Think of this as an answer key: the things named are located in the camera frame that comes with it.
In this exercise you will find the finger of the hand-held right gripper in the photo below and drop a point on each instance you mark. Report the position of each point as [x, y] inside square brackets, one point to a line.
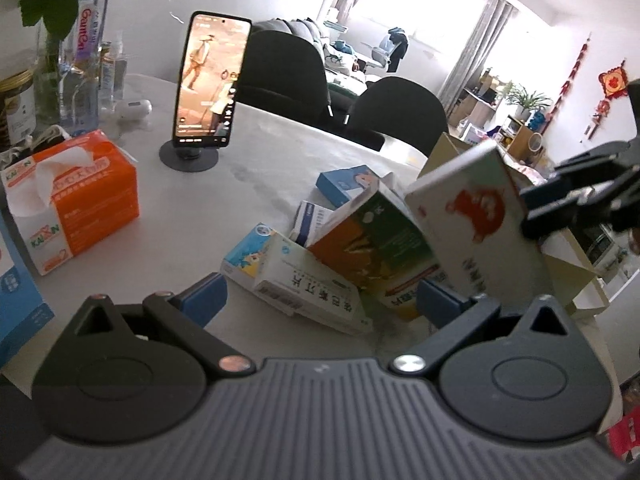
[590, 160]
[550, 210]

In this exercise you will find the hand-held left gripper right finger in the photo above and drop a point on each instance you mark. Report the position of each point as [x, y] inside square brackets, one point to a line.
[440, 300]

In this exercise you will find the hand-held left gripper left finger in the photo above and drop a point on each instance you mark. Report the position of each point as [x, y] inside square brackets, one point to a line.
[205, 300]

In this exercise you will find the light blue cartoon box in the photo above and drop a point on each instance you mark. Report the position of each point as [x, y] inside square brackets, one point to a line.
[245, 260]

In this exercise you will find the beige cardboard box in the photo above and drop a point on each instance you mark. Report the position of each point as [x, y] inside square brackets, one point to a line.
[570, 270]

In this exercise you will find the white red print medicine box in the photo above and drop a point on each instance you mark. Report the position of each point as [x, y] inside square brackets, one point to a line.
[465, 230]

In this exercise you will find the orange green medicine box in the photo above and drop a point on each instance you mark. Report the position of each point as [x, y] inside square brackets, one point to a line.
[370, 245]

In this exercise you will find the white green medicine box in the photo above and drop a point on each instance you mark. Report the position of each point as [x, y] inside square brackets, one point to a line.
[305, 285]

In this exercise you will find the white blue striped medicine box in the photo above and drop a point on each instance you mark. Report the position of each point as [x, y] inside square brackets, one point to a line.
[310, 220]

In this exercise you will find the blue cartoon baby box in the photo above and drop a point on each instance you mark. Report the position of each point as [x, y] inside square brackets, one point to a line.
[345, 185]

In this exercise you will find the small round fan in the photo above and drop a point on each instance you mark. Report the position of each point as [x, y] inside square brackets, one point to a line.
[536, 145]

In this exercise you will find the black microwave oven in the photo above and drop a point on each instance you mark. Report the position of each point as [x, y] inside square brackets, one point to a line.
[600, 247]

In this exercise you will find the blue toy figure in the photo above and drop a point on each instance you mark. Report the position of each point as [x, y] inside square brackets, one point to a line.
[539, 120]

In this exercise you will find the wooden cube shelf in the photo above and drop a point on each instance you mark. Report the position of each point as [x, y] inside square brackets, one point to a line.
[520, 135]

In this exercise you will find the red knot ornament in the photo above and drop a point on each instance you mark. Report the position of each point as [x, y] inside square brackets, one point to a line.
[614, 82]

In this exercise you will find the potted green plant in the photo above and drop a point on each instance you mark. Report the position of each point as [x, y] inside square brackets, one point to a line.
[525, 97]

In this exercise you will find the light wooden computer desk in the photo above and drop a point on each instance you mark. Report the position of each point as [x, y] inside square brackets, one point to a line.
[470, 107]

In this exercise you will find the round black phone stand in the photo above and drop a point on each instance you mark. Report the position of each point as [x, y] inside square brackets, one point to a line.
[187, 160]

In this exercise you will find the orange tissue pack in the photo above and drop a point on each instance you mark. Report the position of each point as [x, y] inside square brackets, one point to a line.
[95, 200]

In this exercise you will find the grey curtain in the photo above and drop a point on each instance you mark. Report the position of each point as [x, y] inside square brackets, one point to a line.
[475, 50]

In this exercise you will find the dark dining chair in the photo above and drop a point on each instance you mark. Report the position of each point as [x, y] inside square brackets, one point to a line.
[285, 70]
[400, 110]

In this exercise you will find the large blue box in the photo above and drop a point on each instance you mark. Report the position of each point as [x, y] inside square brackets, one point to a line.
[20, 300]

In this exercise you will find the small white case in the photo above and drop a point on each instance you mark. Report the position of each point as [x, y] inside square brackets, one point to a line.
[132, 109]

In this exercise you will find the black smartphone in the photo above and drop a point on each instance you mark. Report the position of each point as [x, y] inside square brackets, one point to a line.
[210, 80]

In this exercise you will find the dark jacket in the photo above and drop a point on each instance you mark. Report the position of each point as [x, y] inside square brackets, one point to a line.
[397, 45]

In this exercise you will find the white office chair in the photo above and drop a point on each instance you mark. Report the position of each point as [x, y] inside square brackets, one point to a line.
[382, 55]

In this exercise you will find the small clear bottle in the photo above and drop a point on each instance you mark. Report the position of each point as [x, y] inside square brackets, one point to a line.
[112, 70]

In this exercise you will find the blue stuffed toy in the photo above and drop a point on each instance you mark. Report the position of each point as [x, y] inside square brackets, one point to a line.
[342, 47]

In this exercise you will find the glass vase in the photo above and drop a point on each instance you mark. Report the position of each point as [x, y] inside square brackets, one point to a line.
[47, 85]

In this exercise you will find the gold lid jar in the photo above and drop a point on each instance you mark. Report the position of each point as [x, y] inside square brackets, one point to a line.
[17, 110]

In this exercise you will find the grey sofa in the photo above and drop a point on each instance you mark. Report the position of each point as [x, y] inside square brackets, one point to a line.
[305, 30]

